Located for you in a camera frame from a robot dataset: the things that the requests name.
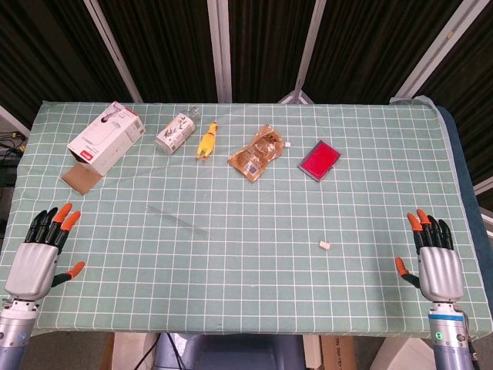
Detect clear thin tube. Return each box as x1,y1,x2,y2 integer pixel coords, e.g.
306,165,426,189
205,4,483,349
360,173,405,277
147,206,209,236

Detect dark blue table padding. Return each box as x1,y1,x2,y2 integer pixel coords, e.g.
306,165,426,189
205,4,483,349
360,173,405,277
434,106,493,240

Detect brown liquid spout pouch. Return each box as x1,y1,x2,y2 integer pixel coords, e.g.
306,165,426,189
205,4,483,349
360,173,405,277
227,123,292,181

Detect red ink pad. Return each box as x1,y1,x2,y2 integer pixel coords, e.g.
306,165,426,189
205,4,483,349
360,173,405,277
296,140,343,183

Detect yellow rubber chicken toy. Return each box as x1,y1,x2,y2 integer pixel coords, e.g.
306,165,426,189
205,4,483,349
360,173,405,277
196,121,220,161

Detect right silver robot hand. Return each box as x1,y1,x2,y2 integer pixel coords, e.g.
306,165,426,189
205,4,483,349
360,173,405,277
394,208,465,303

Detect white frame post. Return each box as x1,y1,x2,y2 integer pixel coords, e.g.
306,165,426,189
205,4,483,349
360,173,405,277
392,0,493,99
277,0,328,105
206,0,234,103
84,0,143,103

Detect white box under table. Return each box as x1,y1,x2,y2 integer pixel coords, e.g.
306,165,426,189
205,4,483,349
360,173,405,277
111,333,159,370
369,338,436,370

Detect brown cardboard box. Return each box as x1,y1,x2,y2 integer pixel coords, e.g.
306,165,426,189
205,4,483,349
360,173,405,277
320,335,386,370

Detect clear bottle with floral label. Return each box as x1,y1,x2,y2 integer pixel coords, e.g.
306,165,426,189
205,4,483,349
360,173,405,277
155,106,201,156

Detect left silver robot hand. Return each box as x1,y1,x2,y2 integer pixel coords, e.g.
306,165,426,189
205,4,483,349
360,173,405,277
4,203,86,300

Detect grey-blue robot torso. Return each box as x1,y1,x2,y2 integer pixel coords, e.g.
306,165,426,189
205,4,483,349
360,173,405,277
153,333,309,370

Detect white product box brown flap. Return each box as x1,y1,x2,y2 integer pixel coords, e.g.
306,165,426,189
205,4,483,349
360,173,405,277
61,101,146,196

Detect green checked tablecloth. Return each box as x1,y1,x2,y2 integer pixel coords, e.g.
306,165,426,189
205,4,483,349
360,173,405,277
0,100,485,342

